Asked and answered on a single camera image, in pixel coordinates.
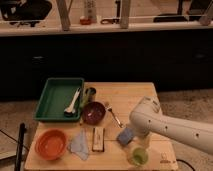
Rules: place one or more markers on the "blue sponge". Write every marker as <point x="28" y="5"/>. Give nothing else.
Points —
<point x="125" y="136"/>

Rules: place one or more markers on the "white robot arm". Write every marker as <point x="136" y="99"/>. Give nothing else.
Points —
<point x="147" y="116"/>

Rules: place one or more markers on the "dark purple bowl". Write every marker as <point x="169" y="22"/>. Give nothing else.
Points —
<point x="93" y="113"/>

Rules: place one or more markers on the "orange red bowl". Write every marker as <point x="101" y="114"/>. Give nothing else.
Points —
<point x="51" y="144"/>

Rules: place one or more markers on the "dark metal cup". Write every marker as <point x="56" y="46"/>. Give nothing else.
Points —
<point x="90" y="94"/>

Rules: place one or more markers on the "white plastic spoon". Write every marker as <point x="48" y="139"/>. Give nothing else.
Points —
<point x="70" y="109"/>

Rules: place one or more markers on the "green plastic tray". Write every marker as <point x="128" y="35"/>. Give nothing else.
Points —
<point x="56" y="97"/>

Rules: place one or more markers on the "wooden block brush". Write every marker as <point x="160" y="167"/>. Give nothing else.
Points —
<point x="98" y="139"/>

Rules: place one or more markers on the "light blue cloth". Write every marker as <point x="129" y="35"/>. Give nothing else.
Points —
<point x="78" y="145"/>

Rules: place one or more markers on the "small red object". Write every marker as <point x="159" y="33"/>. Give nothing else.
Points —
<point x="84" y="21"/>

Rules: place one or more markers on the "wooden beam middle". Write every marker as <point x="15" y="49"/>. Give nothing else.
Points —
<point x="125" y="12"/>

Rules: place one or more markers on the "wooden beam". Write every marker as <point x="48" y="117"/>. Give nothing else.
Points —
<point x="125" y="12"/>
<point x="63" y="13"/>

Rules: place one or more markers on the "green clear cup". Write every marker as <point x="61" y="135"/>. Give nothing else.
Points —
<point x="138" y="156"/>

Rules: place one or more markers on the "wooden beam left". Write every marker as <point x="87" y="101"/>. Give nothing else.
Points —
<point x="63" y="13"/>

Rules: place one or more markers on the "black pole stand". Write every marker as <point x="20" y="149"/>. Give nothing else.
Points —
<point x="18" y="160"/>

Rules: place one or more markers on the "black office chair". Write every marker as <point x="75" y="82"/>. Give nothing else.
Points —
<point x="30" y="12"/>

